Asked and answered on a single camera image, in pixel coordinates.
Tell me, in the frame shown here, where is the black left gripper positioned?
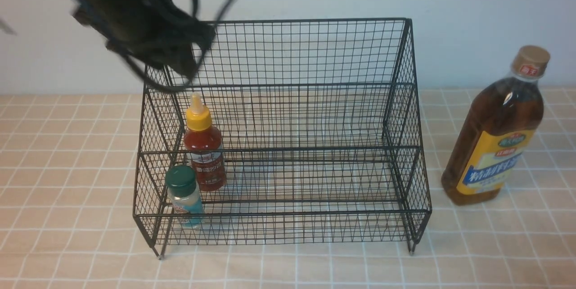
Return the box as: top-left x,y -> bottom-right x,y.
74,0 -> 216,80

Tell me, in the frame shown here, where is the red sauce bottle yellow cap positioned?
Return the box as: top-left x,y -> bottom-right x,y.
183,93 -> 227,191

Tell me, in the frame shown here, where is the pepper shaker green cap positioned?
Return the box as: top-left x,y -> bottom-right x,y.
165,165 -> 204,228

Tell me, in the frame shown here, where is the large brown oil bottle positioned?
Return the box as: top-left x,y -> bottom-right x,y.
441,45 -> 551,206

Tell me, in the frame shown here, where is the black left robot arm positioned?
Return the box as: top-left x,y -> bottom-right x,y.
73,0 -> 215,80

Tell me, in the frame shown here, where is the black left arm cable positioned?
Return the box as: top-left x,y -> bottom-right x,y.
121,0 -> 268,94

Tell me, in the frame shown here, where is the black wire mesh rack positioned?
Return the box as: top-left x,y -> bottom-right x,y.
132,18 -> 432,257

